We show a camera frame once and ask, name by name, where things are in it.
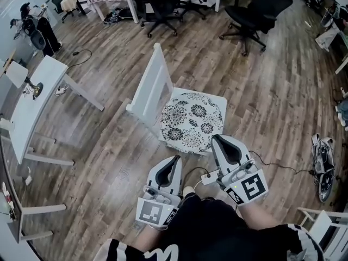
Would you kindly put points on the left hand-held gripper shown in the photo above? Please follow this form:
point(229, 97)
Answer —
point(152, 213)

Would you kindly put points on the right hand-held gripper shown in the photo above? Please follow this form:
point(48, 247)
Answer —
point(250, 187)

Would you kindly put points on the white black floral cushion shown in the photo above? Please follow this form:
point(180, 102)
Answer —
point(190, 118)

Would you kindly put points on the white wooden chair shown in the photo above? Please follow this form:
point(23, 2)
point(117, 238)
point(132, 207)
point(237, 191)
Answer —
point(152, 86)

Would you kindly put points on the person's left forearm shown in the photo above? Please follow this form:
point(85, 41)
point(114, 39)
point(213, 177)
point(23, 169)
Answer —
point(155, 235)

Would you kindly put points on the person's right forearm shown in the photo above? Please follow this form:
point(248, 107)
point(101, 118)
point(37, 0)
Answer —
point(257, 215)

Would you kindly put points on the person's white shoe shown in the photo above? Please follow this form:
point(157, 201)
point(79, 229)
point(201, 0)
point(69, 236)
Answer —
point(189, 191)

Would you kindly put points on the white power strip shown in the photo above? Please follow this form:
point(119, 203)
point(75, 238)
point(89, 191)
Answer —
point(209, 179)
point(59, 92)

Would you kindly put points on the person's black white shirt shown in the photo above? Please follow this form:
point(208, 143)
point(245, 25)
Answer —
point(212, 232)

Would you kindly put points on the grey backpack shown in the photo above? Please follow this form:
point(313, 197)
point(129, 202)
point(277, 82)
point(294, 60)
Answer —
point(323, 167)

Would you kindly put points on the white charger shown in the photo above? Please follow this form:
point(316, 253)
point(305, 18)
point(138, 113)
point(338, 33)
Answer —
point(29, 179)

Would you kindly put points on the white metal-legged table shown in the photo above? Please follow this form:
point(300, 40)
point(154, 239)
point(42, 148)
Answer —
point(32, 113)

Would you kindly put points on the brass base table lamp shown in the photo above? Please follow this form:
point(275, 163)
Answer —
point(38, 88)

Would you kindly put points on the black bags pile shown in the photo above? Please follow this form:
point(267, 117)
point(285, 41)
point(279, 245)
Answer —
point(117, 16)

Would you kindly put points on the white wooden frame furniture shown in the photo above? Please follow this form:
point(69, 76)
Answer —
point(323, 222)

